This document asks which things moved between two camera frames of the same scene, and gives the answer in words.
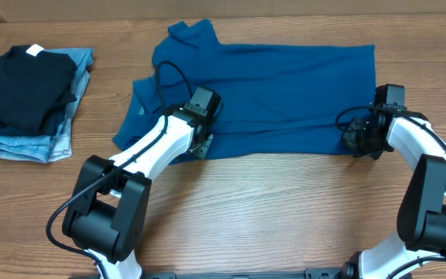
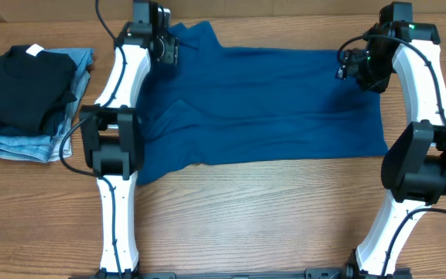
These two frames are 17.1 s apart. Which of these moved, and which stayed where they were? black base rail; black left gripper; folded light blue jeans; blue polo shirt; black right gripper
Moved: black right gripper; black left gripper
Stayed: folded light blue jeans; blue polo shirt; black base rail
